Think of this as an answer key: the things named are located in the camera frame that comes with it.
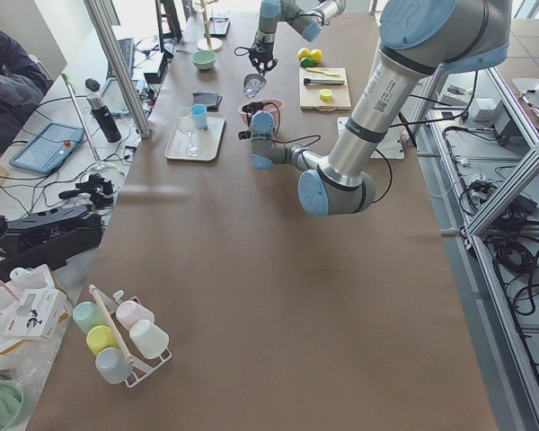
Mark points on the yellow plastic knife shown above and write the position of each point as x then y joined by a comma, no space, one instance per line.
320,71

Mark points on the black thermos bottle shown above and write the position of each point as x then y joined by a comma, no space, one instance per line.
104,118

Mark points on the pile of clear ice cubes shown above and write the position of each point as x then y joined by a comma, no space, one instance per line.
253,87

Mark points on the whole lemon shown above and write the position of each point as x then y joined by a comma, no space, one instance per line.
303,53
306,62

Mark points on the cream rabbit tray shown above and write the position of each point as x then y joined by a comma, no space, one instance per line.
203,145

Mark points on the light blue cup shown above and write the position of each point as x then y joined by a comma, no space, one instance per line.
199,114

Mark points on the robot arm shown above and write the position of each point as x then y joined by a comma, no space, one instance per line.
416,39
308,24

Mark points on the metal ice scoop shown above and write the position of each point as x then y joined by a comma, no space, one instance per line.
257,75

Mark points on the wooden stick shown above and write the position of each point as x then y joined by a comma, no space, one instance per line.
95,293

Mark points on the white wire cup rack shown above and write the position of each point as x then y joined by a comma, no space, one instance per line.
142,367

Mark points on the white rack cup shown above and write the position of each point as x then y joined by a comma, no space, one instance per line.
150,340

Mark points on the pink rack cup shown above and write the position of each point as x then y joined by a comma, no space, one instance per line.
130,312

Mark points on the aluminium frame post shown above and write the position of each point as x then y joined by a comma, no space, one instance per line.
110,47

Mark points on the lower whole lemon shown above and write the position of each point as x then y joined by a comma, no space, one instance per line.
306,62

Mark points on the blue teach pendant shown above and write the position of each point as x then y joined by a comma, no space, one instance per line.
112,97
47,151

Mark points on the wooden mug tree stand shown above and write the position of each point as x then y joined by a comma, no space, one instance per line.
207,42

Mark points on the person in dark clothes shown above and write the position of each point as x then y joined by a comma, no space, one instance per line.
22,88

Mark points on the green lime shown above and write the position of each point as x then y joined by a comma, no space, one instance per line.
316,55

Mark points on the yellow rack cup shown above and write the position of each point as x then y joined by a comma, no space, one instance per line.
100,337

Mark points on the upper whole lemon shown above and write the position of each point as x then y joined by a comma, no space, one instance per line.
303,53

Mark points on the grey folded cloth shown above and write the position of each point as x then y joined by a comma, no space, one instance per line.
211,100

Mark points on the green bowl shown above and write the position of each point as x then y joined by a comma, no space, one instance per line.
204,60

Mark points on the green rack cup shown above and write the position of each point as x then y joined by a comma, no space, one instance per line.
87,315

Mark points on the steel muddler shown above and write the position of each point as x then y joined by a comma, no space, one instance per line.
322,82

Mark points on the black tray with glasses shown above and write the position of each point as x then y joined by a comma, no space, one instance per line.
219,26

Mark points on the white cardboard box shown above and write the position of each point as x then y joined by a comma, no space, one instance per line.
32,304

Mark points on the wooden cutting board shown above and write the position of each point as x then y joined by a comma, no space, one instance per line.
309,97

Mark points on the half lemon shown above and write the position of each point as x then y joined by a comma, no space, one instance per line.
325,94

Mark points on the pink bowl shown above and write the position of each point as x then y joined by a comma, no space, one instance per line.
272,106

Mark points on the grey-blue rack cup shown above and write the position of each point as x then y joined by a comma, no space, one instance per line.
112,366

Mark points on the clear wine glass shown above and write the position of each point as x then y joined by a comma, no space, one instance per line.
187,127

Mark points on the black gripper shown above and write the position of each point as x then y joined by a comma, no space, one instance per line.
253,108
261,57

